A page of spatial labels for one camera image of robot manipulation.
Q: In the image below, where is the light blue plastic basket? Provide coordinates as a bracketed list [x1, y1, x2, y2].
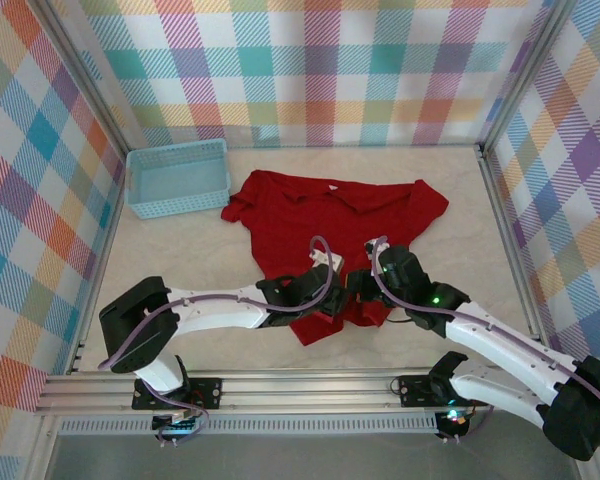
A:
[124, 138, 232, 221]

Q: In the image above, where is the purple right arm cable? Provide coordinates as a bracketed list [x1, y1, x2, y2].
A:
[367, 238, 600, 449]

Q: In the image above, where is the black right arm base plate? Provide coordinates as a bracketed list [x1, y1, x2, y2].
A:
[397, 373, 491, 409]

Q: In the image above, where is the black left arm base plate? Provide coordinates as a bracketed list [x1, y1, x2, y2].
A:
[131, 377, 225, 412]

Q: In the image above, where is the red t-shirt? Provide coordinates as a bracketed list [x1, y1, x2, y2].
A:
[219, 168, 451, 347]

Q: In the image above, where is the aluminium table side rail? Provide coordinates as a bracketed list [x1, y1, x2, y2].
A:
[474, 143, 554, 359]
[67, 149, 131, 374]

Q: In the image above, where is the aluminium lower frame bar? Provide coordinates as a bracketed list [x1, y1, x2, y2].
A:
[24, 414, 64, 480]
[559, 449, 600, 480]

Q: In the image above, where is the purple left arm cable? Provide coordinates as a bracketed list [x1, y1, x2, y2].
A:
[97, 234, 334, 449]

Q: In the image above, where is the aluminium frame post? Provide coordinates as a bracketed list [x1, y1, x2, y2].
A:
[32, 0, 134, 156]
[477, 0, 581, 154]

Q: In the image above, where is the grey slotted cable duct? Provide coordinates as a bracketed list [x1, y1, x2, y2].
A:
[59, 412, 439, 437]

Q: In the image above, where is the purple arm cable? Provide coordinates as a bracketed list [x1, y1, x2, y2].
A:
[97, 234, 334, 449]
[367, 238, 600, 449]

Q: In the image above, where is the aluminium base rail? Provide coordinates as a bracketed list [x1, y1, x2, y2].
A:
[33, 370, 586, 416]

